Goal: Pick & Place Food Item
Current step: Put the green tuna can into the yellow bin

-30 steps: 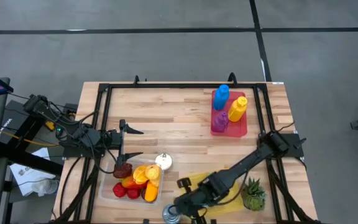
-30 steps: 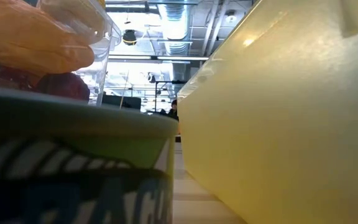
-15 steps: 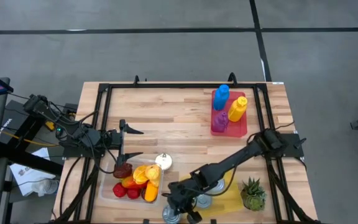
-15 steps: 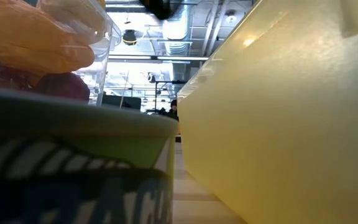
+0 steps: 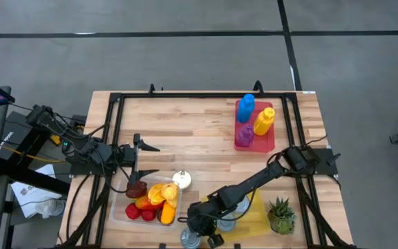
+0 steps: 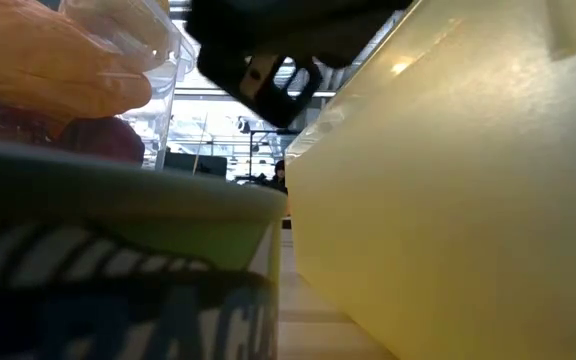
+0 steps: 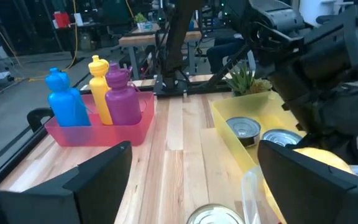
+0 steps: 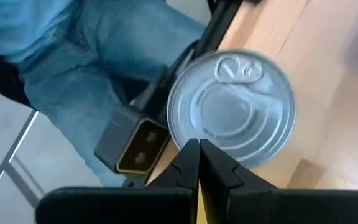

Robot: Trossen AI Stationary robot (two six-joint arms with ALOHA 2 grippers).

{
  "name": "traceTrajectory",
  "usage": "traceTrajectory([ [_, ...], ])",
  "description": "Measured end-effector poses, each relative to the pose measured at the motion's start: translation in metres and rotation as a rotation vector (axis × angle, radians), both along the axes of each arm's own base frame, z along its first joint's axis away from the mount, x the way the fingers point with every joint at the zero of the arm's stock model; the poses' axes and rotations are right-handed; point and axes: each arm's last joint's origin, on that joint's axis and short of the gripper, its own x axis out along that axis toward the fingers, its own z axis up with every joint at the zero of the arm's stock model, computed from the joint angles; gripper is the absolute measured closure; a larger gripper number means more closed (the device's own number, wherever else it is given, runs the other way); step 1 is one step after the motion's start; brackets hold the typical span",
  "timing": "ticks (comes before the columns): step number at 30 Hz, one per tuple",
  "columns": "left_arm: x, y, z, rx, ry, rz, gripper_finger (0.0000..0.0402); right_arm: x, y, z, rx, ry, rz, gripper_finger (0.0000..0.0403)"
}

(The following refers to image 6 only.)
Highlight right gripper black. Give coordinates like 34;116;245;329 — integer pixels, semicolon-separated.
185;0;414;129

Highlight clear plastic container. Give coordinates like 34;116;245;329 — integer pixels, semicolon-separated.
57;0;185;172

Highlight yellow plastic container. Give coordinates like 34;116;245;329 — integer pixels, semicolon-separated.
284;0;576;360

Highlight red toy apple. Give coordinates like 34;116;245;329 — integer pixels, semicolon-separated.
0;94;69;149

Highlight person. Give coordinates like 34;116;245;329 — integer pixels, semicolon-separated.
267;159;289;196

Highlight long ceiling light strip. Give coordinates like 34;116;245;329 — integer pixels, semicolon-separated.
172;87;339;100

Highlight dark background monitor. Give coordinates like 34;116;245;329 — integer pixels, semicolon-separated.
163;152;228;179

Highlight green labelled tin can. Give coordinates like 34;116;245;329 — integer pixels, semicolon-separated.
0;137;289;360

